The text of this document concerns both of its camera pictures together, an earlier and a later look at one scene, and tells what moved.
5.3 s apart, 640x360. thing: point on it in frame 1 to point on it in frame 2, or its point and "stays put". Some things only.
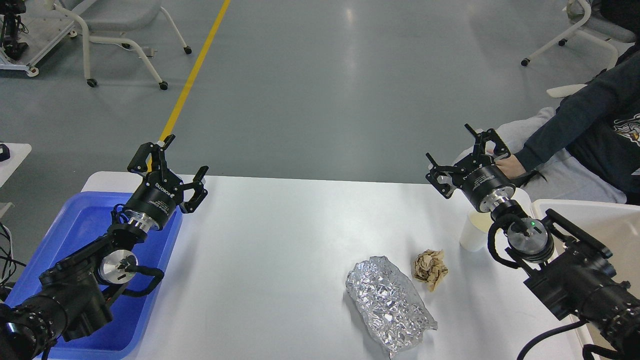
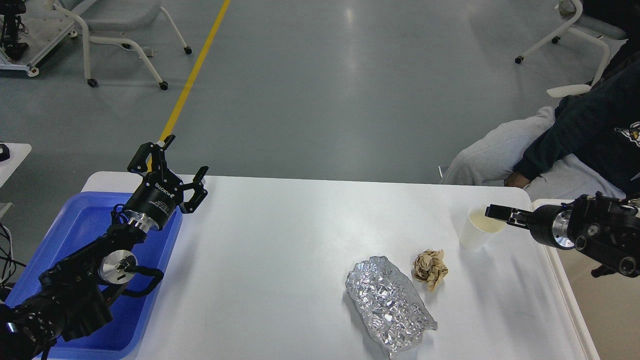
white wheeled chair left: (108, 21) stays put
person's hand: (511, 166) to (515, 179)
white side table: (18, 152) stays put
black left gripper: (155, 200) stays put
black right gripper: (480, 180) to (549, 224)
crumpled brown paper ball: (430, 267) stays put
